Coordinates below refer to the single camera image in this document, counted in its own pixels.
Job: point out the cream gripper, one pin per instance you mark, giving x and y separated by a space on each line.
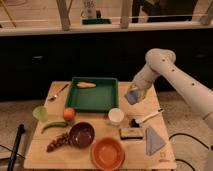
141 94

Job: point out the blue sponge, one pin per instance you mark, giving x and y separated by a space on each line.
133 96

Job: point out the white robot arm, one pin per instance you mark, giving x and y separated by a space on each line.
160 62

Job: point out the orange bowl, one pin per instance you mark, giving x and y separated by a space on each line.
107 154

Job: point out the purple bowl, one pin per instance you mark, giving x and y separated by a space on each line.
82 135

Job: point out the green plastic tray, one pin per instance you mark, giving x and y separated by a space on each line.
100 98

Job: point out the white cup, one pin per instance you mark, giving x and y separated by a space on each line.
116 116

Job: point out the blue folded cloth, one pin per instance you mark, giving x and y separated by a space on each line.
154 141

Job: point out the yellow corn cob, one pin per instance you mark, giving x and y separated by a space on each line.
85 85

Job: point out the orange fruit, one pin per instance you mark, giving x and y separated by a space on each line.
69 113

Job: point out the green pea pod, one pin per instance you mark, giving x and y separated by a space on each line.
54 124

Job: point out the white bottle on shelf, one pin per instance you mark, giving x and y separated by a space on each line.
89 9

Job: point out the metal fork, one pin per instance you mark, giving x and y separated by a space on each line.
54 97

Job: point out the purple grape bunch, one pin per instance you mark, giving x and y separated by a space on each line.
59 141

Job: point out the green cup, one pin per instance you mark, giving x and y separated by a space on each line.
40 113

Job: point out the black pole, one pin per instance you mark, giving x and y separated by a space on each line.
12 159

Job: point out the wooden railing shelf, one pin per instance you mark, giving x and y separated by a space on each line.
38 17

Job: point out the white handled dish brush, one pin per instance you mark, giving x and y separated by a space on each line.
136 122

